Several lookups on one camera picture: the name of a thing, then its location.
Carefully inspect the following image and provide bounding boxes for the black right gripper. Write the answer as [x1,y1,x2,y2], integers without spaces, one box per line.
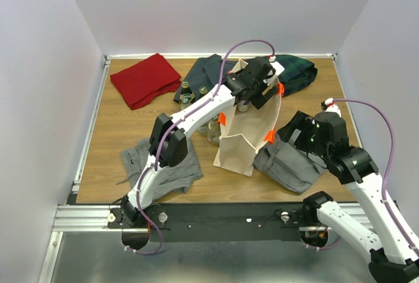
[278,109,330,160]

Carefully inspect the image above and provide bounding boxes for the red soda can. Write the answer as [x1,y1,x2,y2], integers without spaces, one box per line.
[237,100,250,113]

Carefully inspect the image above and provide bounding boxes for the beige canvas tote bag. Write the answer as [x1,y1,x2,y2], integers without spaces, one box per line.
[213,57,283,176]

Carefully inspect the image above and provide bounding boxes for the green Perrier bottle yellow label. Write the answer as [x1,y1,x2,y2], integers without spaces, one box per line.
[199,86,208,98]

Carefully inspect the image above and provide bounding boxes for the clear Chang soda bottle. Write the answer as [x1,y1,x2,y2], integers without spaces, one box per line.
[196,124,208,136]
[207,115,221,145]

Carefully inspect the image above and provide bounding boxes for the green Perrier bottle red label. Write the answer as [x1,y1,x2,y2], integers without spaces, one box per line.
[179,81,196,111]

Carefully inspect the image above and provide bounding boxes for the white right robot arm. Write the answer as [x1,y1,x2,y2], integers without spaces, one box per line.
[278,111,418,282]

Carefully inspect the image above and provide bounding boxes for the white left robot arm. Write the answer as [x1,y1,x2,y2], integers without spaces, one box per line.
[120,56,285,227]

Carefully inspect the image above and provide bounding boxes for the grey pleated skirt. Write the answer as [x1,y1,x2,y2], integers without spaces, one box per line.
[253,132,327,194]

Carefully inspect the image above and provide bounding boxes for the green plaid folded skirt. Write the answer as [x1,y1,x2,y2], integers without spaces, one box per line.
[276,54,318,96]

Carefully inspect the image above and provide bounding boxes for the dark teal folded jacket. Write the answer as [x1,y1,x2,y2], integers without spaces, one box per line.
[183,54,223,101]

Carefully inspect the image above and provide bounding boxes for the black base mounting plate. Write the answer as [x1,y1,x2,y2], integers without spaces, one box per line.
[107,202,330,246]

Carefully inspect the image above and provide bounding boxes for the red folded cloth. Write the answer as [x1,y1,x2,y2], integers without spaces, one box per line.
[111,54,181,110]

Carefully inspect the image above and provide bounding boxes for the grey knit shorts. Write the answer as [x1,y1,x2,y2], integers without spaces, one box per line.
[117,138,203,200]

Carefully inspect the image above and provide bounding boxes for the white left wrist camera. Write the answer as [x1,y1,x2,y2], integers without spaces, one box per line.
[263,55,285,86]

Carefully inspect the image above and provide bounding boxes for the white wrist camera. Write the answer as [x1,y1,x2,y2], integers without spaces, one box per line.
[321,98,342,117]
[263,55,285,86]

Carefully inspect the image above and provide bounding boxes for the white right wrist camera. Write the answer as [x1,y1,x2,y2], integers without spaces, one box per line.
[321,98,342,117]

